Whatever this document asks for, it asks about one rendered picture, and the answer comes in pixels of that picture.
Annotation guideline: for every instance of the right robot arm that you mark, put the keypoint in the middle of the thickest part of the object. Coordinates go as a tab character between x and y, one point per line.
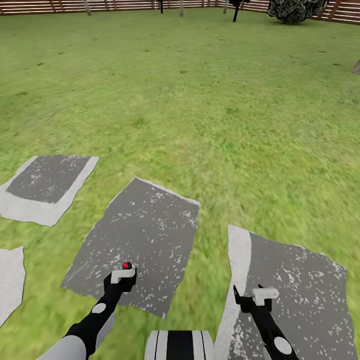
276	347

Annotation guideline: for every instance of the insectifuge atomizer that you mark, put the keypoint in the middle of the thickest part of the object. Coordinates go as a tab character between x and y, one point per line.
129	266

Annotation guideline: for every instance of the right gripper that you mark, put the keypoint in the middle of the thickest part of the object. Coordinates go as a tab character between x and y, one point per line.
248	305

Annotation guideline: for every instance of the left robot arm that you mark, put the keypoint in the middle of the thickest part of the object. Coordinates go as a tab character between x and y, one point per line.
84	338

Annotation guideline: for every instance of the robot trunk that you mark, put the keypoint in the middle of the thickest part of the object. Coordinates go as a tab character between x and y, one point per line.
180	345

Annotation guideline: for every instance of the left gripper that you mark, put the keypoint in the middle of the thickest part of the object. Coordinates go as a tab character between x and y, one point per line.
124	285

